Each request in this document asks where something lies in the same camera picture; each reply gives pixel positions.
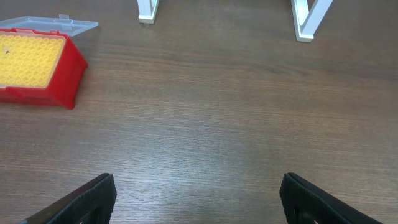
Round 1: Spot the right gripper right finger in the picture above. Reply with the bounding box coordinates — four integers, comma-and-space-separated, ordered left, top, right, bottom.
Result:
279, 172, 385, 224

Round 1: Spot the red and yellow tip box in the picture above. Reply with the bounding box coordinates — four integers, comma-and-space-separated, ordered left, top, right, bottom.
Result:
0, 14, 100, 110

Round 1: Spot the white and blue stand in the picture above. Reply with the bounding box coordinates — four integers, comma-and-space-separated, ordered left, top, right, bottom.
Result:
137, 0, 334, 44

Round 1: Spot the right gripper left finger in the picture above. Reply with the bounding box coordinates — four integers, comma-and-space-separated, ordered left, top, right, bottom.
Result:
18, 172, 118, 224

